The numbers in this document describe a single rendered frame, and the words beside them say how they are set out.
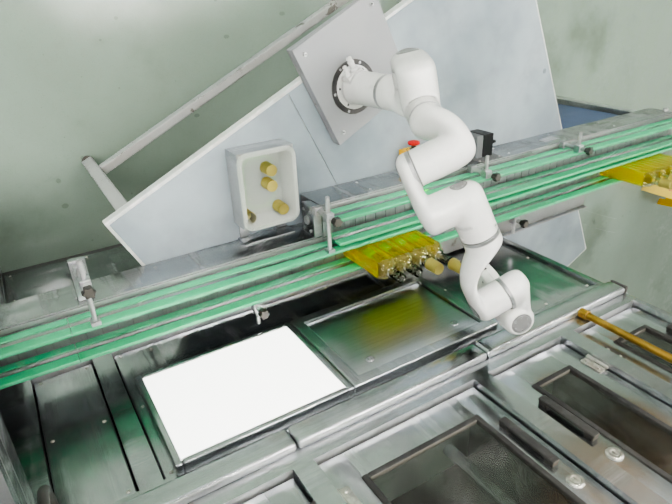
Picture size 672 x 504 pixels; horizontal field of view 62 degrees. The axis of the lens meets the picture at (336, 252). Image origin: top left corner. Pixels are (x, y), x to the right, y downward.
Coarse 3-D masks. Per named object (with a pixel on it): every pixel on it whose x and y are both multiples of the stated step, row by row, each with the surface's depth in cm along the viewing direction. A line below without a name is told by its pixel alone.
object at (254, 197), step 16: (240, 160) 147; (256, 160) 157; (272, 160) 160; (288, 160) 157; (240, 176) 149; (256, 176) 159; (272, 176) 162; (288, 176) 160; (240, 192) 151; (256, 192) 161; (272, 192) 164; (288, 192) 163; (256, 208) 163; (272, 208) 166; (256, 224) 158; (272, 224) 159
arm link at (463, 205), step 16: (400, 160) 120; (400, 176) 121; (416, 176) 119; (416, 192) 117; (448, 192) 116; (464, 192) 114; (480, 192) 115; (416, 208) 118; (432, 208) 115; (448, 208) 115; (464, 208) 114; (480, 208) 115; (432, 224) 116; (448, 224) 116; (464, 224) 117; (480, 224) 116; (496, 224) 119; (464, 240) 120; (480, 240) 118
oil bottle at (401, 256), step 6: (384, 240) 168; (378, 246) 164; (384, 246) 164; (390, 246) 164; (396, 246) 164; (390, 252) 160; (396, 252) 160; (402, 252) 160; (408, 252) 160; (396, 258) 158; (402, 258) 158; (408, 258) 158; (396, 264) 158; (402, 264) 158; (402, 270) 158
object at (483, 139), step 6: (474, 132) 196; (480, 132) 195; (486, 132) 195; (474, 138) 192; (480, 138) 192; (486, 138) 193; (492, 138) 195; (480, 144) 193; (486, 144) 194; (492, 144) 196; (480, 150) 194; (486, 150) 195; (474, 156) 194; (480, 156) 195
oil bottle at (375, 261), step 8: (360, 248) 164; (368, 248) 163; (376, 248) 163; (352, 256) 167; (360, 256) 163; (368, 256) 159; (376, 256) 158; (384, 256) 158; (360, 264) 164; (368, 264) 160; (376, 264) 156; (384, 264) 155; (392, 264) 156; (376, 272) 157; (384, 272) 155
